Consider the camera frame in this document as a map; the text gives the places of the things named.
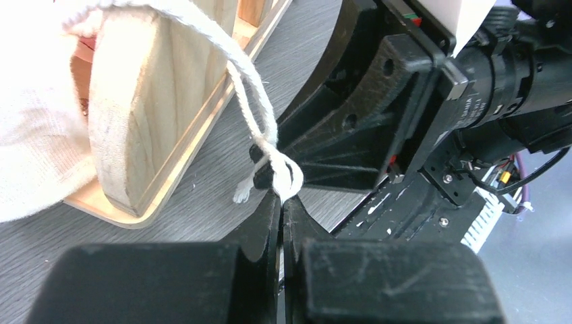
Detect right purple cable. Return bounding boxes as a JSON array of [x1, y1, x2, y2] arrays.
[[513, 152, 535, 215]]

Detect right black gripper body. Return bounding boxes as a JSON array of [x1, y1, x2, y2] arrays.
[[392, 1, 468, 176]]

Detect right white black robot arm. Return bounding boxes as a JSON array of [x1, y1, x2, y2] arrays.
[[277, 1, 571, 191]]

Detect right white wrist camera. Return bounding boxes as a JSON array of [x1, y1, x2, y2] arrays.
[[420, 0, 496, 57]]

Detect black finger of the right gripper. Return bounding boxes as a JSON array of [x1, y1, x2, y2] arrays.
[[277, 1, 440, 192]]

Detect wooden slatted pet bed frame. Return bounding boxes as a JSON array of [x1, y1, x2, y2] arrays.
[[62, 0, 293, 230]]

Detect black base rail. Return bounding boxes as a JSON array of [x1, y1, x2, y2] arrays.
[[333, 147, 523, 255]]

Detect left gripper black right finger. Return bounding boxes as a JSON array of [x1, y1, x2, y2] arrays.
[[282, 197, 506, 323]]

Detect pink printed cushion with ties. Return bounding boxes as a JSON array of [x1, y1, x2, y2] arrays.
[[1, 1, 304, 222]]

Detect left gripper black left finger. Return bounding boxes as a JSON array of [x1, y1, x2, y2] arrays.
[[26, 192, 281, 323]]

